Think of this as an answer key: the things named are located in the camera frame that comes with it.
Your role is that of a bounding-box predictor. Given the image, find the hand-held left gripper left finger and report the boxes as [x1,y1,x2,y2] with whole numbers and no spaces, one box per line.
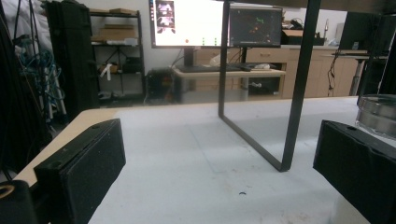
[33,118,127,224]

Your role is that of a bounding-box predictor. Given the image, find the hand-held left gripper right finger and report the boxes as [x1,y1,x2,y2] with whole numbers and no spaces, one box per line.
[312,119,396,224]

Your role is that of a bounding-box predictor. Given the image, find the white jar with silver lid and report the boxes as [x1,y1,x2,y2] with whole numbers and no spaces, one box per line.
[355,93,396,140]

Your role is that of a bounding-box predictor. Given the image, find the black shelf with metal legs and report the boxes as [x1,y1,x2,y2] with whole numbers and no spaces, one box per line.
[218,0,396,173]

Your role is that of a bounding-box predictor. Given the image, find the white table mat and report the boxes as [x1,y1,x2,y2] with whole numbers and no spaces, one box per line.
[88,96,396,224]

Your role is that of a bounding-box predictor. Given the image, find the black computer tower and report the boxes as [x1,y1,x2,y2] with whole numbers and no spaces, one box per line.
[145,67,176,105]

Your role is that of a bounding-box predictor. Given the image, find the wooden cabinets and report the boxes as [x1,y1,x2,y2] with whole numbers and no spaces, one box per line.
[194,46,368,99]

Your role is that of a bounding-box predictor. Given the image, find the tall black case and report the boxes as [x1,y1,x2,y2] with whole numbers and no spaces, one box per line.
[46,0,101,118]

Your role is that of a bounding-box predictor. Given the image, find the black metal shelving unit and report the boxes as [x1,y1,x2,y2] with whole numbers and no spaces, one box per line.
[89,8,147,101]

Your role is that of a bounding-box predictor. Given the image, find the cardboard box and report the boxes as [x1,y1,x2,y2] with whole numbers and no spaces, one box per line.
[98,23,138,41]

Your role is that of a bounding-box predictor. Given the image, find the wooden desk with white legs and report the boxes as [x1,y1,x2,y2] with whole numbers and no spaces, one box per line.
[173,67,287,102]

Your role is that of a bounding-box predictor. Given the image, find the black keyboard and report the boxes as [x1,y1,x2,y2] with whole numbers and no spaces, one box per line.
[177,64,242,74]

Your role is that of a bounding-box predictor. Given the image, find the dark computer monitor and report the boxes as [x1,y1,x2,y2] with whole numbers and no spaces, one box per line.
[228,7,284,49]

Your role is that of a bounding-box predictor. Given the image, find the bright computer monitor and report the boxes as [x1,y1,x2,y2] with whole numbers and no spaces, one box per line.
[148,0,226,49]

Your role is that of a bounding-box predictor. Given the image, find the bundle of blue cables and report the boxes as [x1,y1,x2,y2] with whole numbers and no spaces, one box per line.
[18,49,67,120]

